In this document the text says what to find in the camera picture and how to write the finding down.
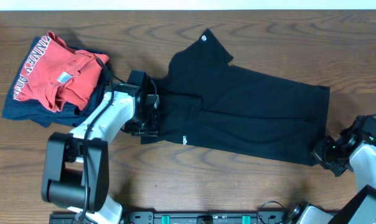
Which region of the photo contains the black t-shirt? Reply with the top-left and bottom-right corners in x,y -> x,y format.
141,30 -> 330,166

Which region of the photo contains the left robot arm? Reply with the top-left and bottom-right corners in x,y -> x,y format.
41,70 -> 159,223

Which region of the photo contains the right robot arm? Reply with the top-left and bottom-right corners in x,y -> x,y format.
284,114 -> 376,224

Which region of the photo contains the red folded t-shirt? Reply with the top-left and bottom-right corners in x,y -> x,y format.
12,31 -> 109,113

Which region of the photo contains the navy folded t-shirt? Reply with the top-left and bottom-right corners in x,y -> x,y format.
2,37 -> 109,128

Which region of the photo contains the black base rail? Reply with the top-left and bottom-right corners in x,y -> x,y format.
49,200 -> 301,224

